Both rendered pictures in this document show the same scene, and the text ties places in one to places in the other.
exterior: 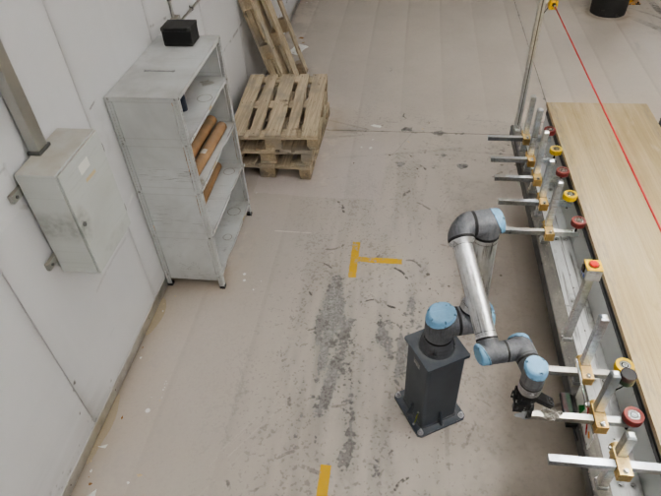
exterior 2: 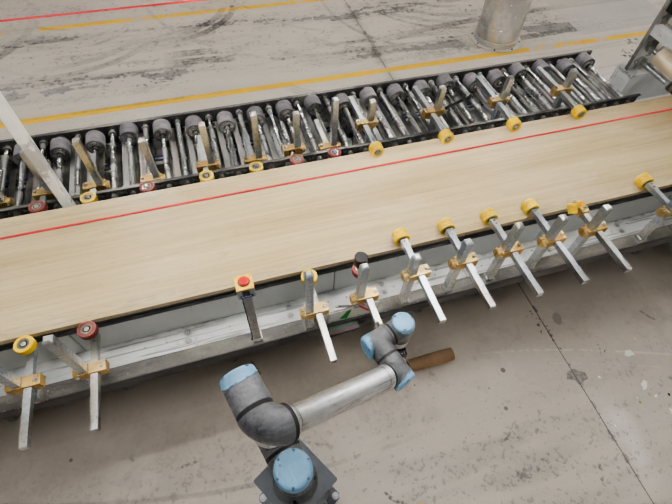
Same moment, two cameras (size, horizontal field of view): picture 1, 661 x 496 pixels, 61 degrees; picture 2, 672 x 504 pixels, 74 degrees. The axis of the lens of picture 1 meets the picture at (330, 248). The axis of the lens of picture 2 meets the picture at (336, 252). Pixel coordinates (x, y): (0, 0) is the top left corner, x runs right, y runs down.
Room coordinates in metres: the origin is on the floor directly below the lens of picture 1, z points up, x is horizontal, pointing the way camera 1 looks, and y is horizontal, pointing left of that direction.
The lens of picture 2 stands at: (1.88, -0.23, 2.72)
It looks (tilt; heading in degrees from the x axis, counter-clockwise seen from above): 55 degrees down; 241
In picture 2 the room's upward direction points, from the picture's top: 4 degrees clockwise
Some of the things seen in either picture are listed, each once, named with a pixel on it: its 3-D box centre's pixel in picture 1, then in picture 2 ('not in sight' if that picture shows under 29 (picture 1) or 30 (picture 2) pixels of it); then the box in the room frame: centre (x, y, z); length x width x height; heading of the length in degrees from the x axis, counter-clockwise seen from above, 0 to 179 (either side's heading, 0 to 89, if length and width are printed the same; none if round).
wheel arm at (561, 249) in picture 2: not in sight; (556, 241); (0.22, -0.91, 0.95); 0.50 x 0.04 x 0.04; 81
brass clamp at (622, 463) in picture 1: (620, 461); (415, 273); (0.98, -1.04, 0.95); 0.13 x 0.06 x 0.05; 171
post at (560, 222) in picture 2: not in sight; (543, 245); (0.26, -0.93, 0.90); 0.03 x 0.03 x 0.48; 81
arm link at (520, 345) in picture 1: (520, 349); (379, 343); (1.37, -0.75, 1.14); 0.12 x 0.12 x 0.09; 6
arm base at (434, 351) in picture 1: (438, 339); (295, 478); (1.83, -0.53, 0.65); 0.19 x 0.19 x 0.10
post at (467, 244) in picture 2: not in sight; (455, 269); (0.75, -1.01, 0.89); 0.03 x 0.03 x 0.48; 81
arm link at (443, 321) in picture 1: (442, 322); (292, 470); (1.83, -0.54, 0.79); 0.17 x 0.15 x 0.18; 96
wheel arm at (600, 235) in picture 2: not in sight; (605, 241); (-0.01, -0.80, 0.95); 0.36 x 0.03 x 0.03; 81
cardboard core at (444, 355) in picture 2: not in sight; (430, 359); (0.78, -0.87, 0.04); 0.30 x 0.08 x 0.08; 171
